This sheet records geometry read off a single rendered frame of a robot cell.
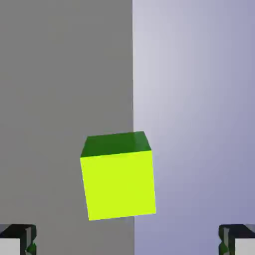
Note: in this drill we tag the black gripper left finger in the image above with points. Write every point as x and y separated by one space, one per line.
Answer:
18 232

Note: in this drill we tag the small yellow-green cube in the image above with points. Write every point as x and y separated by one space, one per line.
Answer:
118 185

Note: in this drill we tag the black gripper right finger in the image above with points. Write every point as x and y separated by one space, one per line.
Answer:
233 232

